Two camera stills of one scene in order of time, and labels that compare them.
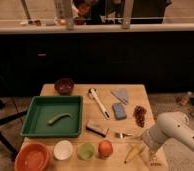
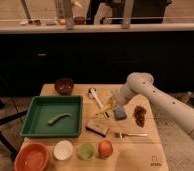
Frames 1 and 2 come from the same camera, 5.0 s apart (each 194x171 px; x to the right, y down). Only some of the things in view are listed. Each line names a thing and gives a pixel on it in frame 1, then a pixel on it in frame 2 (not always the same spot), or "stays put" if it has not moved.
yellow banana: [135, 150] to [108, 107]
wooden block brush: [98, 129] stays put
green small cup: [86, 151] stays put
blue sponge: [119, 111] stays put
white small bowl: [63, 150] stays put
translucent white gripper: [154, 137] to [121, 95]
